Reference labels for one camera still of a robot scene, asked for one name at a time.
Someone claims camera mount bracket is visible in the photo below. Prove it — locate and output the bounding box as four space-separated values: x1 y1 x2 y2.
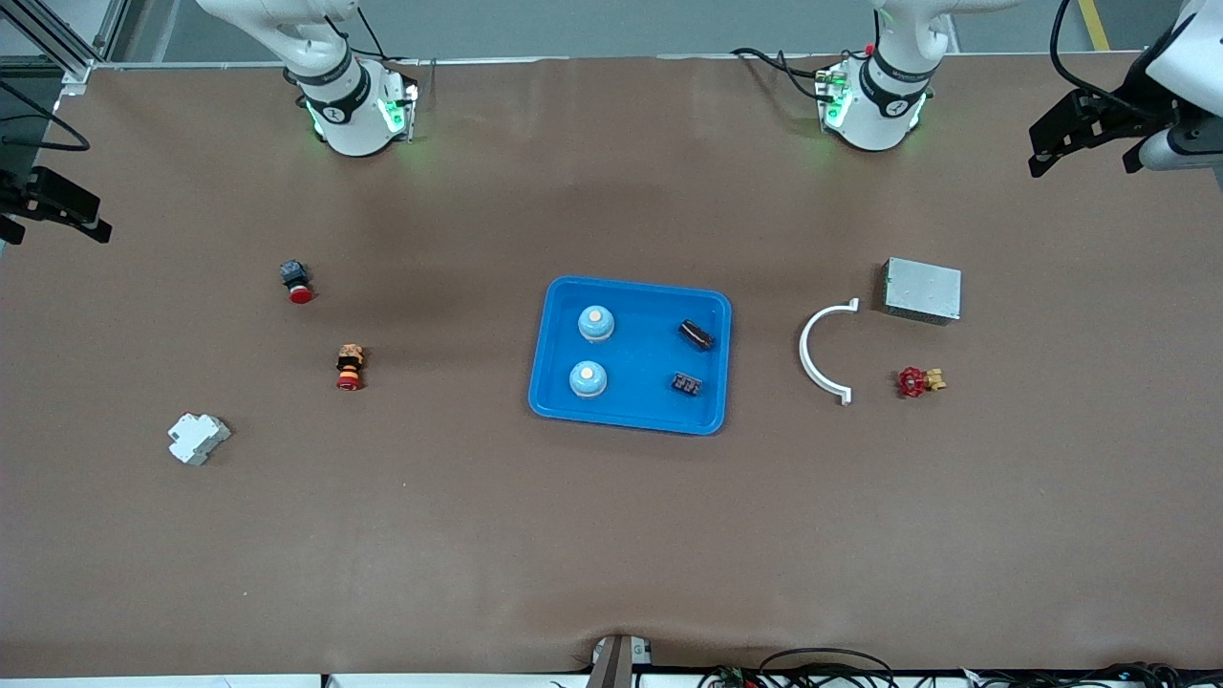
586 634 655 688

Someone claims white circuit breaker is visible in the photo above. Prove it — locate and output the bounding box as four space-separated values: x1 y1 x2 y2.
167 412 232 467

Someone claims black right base cable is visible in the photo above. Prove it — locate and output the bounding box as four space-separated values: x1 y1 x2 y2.
320 10 439 97

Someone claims silver metal power supply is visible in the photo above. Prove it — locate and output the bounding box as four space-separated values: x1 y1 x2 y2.
881 256 963 327

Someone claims black left base cable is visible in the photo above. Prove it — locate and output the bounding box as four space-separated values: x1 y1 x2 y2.
731 46 837 102

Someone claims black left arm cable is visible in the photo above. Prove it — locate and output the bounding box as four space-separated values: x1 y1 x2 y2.
1049 0 1148 111

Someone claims black cable bundle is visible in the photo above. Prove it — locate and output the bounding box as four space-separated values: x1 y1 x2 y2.
960 661 1223 688

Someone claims black base cable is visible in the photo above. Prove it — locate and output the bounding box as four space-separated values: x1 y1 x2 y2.
320 10 439 97
731 46 837 102

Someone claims blue plastic tray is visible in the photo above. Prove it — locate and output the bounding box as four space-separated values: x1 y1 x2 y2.
527 276 734 437

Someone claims red push button black body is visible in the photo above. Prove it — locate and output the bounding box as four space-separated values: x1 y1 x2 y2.
279 259 315 306

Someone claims brass valve red handwheel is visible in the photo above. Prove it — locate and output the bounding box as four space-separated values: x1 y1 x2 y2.
896 366 948 399

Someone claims aluminium frame profile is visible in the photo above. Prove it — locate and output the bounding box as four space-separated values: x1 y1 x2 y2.
0 0 132 97

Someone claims black looped cable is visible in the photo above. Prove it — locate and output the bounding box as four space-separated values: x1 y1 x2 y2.
758 647 899 688

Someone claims white curved plastic bracket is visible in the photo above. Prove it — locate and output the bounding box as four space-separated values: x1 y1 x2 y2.
798 298 861 407

